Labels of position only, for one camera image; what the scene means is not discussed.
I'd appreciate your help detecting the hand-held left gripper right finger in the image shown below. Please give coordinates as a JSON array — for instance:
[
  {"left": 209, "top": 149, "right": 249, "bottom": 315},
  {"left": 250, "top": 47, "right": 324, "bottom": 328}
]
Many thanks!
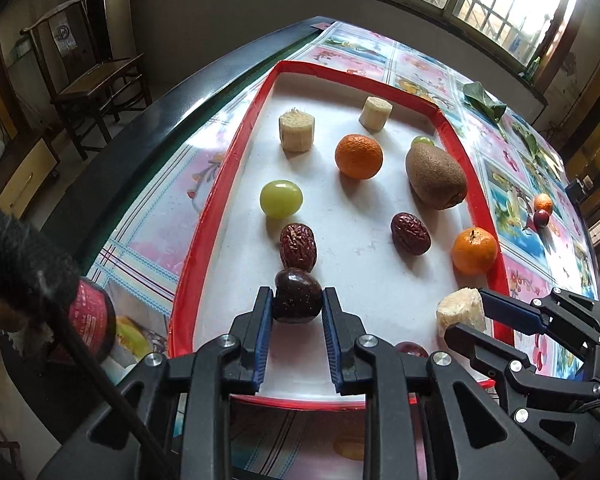
[{"left": 321, "top": 286, "right": 561, "bottom": 480}]

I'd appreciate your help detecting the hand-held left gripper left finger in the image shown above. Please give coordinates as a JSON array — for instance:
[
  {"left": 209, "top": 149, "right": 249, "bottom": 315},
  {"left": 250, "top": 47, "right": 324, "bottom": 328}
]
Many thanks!
[{"left": 37, "top": 286, "right": 276, "bottom": 480}]

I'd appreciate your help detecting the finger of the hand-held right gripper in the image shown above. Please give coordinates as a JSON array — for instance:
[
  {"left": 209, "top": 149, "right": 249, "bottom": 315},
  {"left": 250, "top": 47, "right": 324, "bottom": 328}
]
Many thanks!
[
  {"left": 480, "top": 286, "right": 600, "bottom": 347},
  {"left": 444, "top": 324, "right": 600, "bottom": 466}
]

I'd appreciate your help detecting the white peeled sugarcane piece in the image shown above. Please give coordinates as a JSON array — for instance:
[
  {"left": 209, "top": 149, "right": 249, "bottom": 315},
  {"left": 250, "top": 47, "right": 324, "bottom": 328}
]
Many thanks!
[{"left": 436, "top": 286, "right": 487, "bottom": 338}]

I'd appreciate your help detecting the red rimmed white tray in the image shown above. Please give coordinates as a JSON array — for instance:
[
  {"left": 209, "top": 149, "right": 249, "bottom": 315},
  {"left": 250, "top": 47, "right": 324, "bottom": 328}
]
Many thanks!
[{"left": 167, "top": 59, "right": 513, "bottom": 413}]

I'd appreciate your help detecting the dried red date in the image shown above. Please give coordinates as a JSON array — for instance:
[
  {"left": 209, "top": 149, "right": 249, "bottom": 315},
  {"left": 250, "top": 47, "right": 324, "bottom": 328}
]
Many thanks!
[
  {"left": 279, "top": 222, "right": 318, "bottom": 272},
  {"left": 391, "top": 212, "right": 432, "bottom": 257}
]

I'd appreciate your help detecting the brown kiwi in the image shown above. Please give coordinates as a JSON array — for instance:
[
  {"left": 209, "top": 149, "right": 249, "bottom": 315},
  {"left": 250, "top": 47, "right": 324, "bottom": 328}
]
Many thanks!
[{"left": 405, "top": 142, "right": 469, "bottom": 211}]

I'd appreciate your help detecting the tan sugarcane piece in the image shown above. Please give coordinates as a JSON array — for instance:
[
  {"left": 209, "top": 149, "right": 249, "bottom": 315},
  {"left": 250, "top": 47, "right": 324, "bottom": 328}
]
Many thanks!
[{"left": 278, "top": 107, "right": 315, "bottom": 153}]

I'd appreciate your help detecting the banana piece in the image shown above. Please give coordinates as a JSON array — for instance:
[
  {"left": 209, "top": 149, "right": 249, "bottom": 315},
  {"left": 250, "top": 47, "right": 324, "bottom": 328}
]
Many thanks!
[{"left": 358, "top": 96, "right": 394, "bottom": 132}]

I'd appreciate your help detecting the small black box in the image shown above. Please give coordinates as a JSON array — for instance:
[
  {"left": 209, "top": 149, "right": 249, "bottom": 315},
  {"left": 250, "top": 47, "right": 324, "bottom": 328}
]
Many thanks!
[{"left": 565, "top": 177, "right": 593, "bottom": 206}]

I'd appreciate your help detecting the small green leaf sprig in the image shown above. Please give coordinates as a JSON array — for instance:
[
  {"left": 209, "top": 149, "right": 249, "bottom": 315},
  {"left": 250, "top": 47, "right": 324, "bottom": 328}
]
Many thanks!
[{"left": 517, "top": 130, "right": 543, "bottom": 162}]

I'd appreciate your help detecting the red round tin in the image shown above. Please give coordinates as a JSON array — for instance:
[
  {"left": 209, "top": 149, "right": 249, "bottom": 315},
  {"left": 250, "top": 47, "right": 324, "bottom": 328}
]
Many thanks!
[{"left": 50, "top": 280, "right": 117, "bottom": 363}]

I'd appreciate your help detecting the large green leaf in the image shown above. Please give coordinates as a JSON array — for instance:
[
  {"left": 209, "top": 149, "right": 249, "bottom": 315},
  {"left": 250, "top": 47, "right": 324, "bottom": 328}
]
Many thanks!
[{"left": 462, "top": 81, "right": 508, "bottom": 123}]

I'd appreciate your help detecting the yellow wooden drawer cabinet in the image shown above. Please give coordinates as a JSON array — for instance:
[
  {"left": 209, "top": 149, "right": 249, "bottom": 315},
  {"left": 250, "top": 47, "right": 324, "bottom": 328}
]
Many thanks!
[{"left": 0, "top": 130, "right": 61, "bottom": 221}]

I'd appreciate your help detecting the dark wooden chair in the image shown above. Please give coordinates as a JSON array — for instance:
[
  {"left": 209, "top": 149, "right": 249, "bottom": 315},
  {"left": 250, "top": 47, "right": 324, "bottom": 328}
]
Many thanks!
[{"left": 22, "top": 0, "right": 153, "bottom": 161}]

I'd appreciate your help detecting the black fuzzy cable sleeve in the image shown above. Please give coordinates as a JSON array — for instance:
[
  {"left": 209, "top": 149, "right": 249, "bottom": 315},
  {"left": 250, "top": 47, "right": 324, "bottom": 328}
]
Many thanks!
[{"left": 0, "top": 202, "right": 81, "bottom": 333}]

